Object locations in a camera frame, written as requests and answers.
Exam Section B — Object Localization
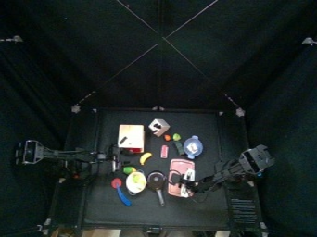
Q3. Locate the red and white toy box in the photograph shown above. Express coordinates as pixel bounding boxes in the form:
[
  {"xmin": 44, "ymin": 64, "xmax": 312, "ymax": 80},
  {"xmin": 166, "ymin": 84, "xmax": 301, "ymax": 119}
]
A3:
[{"xmin": 118, "ymin": 124, "xmax": 146, "ymax": 154}]

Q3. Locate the yellow toy banana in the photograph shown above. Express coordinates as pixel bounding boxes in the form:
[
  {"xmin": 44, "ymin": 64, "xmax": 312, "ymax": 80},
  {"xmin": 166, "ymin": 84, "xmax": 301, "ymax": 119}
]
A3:
[{"xmin": 139, "ymin": 152, "xmax": 154, "ymax": 166}]

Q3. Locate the black toy frying pan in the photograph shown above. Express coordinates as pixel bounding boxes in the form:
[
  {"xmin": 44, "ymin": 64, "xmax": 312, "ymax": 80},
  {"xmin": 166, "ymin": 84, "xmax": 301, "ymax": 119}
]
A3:
[{"xmin": 146, "ymin": 170, "xmax": 169, "ymax": 206}]

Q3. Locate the pink cutting board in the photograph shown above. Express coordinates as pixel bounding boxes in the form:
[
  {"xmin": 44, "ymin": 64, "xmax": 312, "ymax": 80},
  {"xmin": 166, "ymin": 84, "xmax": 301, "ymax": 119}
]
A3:
[{"xmin": 167, "ymin": 158, "xmax": 195, "ymax": 198}]

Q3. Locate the blue toy bowl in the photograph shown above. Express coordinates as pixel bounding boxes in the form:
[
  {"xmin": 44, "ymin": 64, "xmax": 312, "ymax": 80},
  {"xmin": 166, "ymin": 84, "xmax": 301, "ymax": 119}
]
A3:
[{"xmin": 182, "ymin": 135, "xmax": 206, "ymax": 160}]

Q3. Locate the grey cube box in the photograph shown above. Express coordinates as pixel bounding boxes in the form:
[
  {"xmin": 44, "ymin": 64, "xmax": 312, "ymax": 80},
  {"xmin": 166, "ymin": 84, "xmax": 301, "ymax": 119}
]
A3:
[{"xmin": 147, "ymin": 118, "xmax": 171, "ymax": 138}]

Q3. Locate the white printed card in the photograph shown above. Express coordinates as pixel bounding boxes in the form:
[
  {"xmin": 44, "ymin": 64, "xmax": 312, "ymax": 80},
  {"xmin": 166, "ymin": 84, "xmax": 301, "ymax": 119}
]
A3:
[{"xmin": 186, "ymin": 143, "xmax": 199, "ymax": 155}]

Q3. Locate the red and blue toy spoon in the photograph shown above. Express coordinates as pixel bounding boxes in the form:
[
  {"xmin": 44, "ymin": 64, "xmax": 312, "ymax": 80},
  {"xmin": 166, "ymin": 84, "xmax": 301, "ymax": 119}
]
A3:
[{"xmin": 110, "ymin": 177, "xmax": 132, "ymax": 207}]

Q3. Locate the white toy pot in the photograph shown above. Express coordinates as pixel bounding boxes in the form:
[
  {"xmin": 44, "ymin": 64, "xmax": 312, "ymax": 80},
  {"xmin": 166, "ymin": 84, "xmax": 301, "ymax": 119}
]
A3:
[{"xmin": 126, "ymin": 170, "xmax": 149, "ymax": 196}]

